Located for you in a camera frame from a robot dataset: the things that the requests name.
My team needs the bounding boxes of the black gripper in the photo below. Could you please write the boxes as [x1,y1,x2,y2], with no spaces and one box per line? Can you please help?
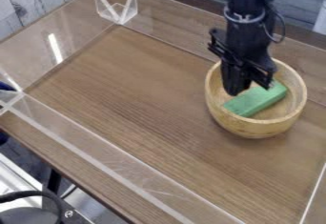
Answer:
[208,10,277,96]

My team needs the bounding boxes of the green rectangular block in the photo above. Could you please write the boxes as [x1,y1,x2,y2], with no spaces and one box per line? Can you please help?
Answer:
[224,81,288,117]

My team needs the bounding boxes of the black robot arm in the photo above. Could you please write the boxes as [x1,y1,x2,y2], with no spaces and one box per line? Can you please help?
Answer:
[208,0,287,96]

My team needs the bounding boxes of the brown wooden bowl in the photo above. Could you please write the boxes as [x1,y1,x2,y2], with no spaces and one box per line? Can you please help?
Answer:
[205,59,308,139]

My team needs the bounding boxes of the black table leg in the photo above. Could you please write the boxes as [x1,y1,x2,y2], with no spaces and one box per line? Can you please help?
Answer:
[47,170,63,194]

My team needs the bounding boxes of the blue object at left edge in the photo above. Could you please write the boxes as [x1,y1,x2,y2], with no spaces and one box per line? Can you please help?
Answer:
[0,81,17,146]

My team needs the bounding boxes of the clear acrylic enclosure wall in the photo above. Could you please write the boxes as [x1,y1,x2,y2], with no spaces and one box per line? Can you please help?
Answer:
[0,0,326,224]

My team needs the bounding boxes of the black cable bottom left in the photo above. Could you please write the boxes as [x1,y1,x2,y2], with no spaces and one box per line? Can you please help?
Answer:
[0,190,66,224]

